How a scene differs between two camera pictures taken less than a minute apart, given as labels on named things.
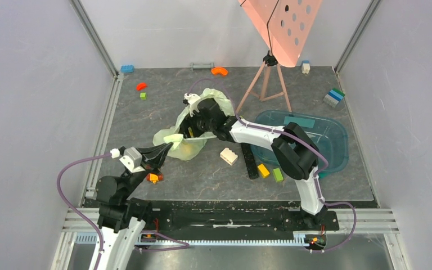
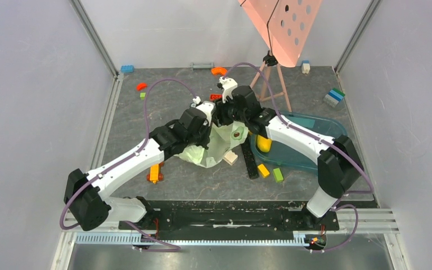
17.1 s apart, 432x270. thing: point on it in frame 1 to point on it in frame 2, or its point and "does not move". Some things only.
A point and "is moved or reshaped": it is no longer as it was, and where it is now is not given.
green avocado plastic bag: x=186 y=148 is moved or reshaped
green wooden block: x=278 y=175 does not move
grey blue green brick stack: x=333 y=97 does not move
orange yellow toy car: x=154 y=178 does not move
